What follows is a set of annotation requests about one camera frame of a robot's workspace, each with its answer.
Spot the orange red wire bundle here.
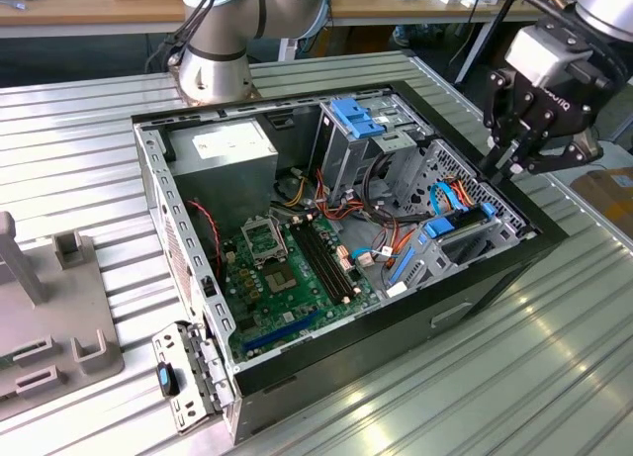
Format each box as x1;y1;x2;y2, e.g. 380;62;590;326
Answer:
311;168;436;279

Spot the black and blue latch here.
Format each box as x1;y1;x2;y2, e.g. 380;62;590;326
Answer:
155;360;181;397

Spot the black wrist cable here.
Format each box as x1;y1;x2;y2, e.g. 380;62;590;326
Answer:
494;0;580;27

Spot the metal socket cover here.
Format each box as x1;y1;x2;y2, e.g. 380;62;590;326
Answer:
239;217;289;262

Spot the black RAM slot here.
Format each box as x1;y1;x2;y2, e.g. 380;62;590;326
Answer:
302;220;355;300
295;222;351;304
289;223;347;307
308;218;360;296

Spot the thick black cable loop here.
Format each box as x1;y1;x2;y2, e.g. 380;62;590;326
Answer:
363;151;426;225

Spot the hard disk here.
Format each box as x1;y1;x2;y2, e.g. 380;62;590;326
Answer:
389;202;497;286

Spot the cardboard box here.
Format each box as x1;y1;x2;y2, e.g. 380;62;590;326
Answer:
568;166;633;234

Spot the grey power supply unit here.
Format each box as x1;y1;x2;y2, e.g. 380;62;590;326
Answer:
165;118;280;235

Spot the square brown base plate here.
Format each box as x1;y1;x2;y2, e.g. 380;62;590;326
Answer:
170;64;263;106

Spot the grey metal disk bay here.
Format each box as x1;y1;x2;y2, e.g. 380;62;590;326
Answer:
383;138;539;299

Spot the grey optical drive cage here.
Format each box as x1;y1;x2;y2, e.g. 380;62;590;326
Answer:
309;97;431;208

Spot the black open PC case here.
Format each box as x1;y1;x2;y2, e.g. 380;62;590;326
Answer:
129;79;570;445

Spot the wooden desk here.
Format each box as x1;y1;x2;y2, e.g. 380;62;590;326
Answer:
0;0;545;40

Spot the red black twisted wire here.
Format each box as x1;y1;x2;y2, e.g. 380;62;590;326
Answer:
186;198;223;282

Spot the black cable bundle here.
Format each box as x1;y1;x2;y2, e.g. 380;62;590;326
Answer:
145;0;224;74

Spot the blue plastic drive latch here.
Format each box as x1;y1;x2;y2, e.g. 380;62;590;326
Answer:
330;98;388;139

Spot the blue flat wire with label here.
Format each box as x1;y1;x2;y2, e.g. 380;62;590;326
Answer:
353;247;396;269

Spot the blue expansion slot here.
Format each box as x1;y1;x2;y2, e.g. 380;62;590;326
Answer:
241;310;320;353

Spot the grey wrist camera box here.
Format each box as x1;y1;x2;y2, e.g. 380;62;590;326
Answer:
503;24;594;89

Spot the grey parts rack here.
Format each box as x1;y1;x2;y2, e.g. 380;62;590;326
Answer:
0;211;125;404

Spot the blue SATA wire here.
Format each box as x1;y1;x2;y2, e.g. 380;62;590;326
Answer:
429;181;469;215

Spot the green motherboard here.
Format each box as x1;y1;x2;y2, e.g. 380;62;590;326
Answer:
220;212;388;364

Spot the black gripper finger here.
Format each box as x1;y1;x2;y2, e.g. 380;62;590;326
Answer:
477;67;526;174
492;128;604;185

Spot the silver slot bracket retainer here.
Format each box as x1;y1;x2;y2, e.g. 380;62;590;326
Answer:
150;319;237;435

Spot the yellow black wire bundle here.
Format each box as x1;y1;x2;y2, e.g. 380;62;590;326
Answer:
284;178;311;208

